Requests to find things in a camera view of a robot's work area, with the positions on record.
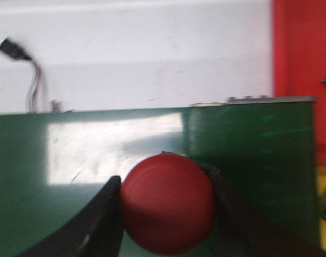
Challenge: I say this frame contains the green conveyor belt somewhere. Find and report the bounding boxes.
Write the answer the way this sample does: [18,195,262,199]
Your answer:
[0,101,320,256]

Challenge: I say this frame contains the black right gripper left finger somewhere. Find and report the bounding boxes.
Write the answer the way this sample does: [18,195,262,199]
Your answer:
[18,176,124,256]

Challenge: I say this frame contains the red mushroom push button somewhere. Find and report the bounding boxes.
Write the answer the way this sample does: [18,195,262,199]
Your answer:
[120,154,216,256]

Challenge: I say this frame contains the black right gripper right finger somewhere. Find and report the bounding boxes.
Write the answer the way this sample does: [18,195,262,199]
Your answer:
[160,150,326,257]

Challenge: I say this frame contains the black cable connector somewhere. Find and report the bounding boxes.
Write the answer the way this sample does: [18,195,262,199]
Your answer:
[0,37,49,114]

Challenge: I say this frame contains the red plate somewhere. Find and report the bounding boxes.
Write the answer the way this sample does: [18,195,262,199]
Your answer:
[271,1,326,166]

